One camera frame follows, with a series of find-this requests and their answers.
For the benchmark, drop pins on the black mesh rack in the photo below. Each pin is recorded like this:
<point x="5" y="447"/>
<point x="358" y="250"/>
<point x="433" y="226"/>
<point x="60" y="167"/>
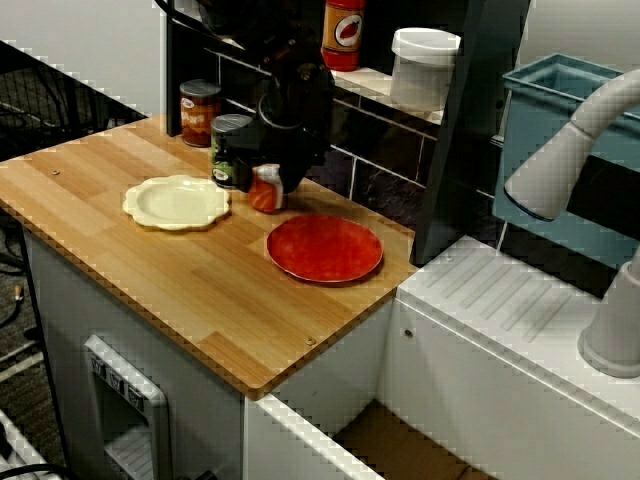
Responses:
<point x="50" y="115"/>

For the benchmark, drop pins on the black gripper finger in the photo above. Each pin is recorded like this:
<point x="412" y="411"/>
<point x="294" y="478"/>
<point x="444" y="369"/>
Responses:
<point x="244" y="175"/>
<point x="295" y="177"/>

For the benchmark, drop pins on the orange beans toy can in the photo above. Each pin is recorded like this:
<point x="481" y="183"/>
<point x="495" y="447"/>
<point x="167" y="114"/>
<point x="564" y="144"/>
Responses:
<point x="197" y="115"/>

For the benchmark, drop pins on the red cup on shelf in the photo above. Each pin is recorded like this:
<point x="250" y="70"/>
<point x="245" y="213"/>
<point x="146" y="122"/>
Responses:
<point x="342" y="35"/>

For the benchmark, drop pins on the red round plate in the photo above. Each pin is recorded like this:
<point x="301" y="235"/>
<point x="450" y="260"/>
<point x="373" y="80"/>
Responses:
<point x="325" y="250"/>

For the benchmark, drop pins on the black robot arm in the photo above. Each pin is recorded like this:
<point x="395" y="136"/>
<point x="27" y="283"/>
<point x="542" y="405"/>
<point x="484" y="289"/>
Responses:
<point x="295" y="75"/>

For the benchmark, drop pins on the white lidded container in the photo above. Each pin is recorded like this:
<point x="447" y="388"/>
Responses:
<point x="422" y="70"/>

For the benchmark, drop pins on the teal plastic box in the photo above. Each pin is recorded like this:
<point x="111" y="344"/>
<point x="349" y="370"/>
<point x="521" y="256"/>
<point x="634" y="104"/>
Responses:
<point x="530" y="125"/>

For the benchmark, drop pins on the toy salmon sushi piece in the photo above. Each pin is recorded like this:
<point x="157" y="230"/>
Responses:
<point x="265" y="195"/>

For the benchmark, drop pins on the green peas toy can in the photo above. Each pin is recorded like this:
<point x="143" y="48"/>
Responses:
<point x="222" y="150"/>

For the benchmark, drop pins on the white toy sink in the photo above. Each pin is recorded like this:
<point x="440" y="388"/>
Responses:
<point x="475" y="350"/>

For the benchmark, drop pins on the grey toy faucet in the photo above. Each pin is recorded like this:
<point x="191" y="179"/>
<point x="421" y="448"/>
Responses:
<point x="560" y="165"/>

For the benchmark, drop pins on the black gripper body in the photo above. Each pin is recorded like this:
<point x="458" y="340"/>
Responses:
<point x="290" y="145"/>

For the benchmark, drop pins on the cream scalloped plate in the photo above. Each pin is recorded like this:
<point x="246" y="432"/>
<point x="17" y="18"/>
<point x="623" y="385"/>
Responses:
<point x="175" y="205"/>

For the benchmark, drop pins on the black frame post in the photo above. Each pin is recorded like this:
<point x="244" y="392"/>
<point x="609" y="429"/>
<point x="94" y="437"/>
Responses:
<point x="173" y="75"/>

